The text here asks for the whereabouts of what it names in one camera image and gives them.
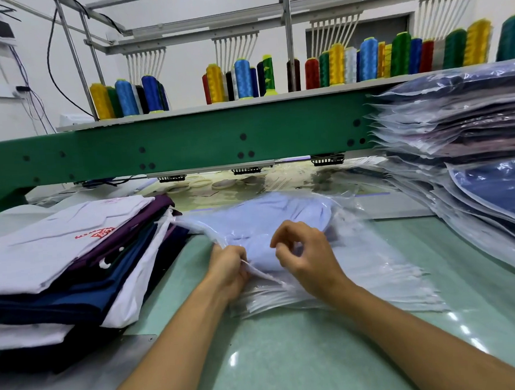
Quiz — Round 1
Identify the black hanging cable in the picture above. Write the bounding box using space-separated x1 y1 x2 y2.
43 3 96 121

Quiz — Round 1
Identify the row of coloured thread spools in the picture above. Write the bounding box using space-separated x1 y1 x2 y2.
86 13 515 122

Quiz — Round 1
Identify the green machine beam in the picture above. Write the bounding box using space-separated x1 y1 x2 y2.
0 84 398 220

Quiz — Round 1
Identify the person's left forearm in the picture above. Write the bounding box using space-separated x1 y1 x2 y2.
91 285 244 390

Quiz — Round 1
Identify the white wall socket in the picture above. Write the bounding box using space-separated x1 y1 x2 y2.
0 80 32 100

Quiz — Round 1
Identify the stack of plastic bags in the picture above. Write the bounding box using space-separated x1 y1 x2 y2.
232 225 450 324

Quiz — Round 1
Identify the person's left hand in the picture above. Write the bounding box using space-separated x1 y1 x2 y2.
195 243 253 309

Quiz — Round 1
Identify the person's right hand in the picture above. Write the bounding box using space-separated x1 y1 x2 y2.
268 215 357 308

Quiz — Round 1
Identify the person's right forearm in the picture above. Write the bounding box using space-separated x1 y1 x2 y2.
326 273 515 390

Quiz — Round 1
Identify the light blue garment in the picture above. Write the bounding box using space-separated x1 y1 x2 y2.
188 188 337 276

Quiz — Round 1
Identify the stack of bagged garments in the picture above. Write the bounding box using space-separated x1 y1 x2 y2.
367 59 515 296

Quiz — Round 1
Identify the grey metal thread rack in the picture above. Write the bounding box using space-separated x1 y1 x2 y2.
50 0 515 121

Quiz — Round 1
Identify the white box device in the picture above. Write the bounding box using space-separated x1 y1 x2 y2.
56 111 96 133

